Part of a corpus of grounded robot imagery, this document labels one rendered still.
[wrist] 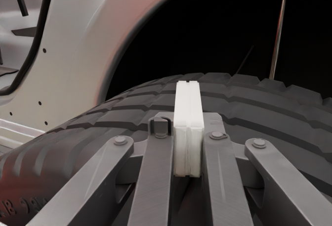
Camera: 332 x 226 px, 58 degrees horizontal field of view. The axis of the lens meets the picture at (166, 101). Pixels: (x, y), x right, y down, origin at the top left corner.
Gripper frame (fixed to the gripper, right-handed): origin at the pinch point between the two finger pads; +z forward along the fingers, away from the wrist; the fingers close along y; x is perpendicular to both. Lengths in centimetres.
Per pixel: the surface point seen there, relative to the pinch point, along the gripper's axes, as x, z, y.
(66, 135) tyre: -3.9, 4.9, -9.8
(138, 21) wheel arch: 1.2, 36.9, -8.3
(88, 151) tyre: -2.8, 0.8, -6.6
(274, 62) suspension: -10, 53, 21
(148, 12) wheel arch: 2.8, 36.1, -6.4
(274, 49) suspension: -7, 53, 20
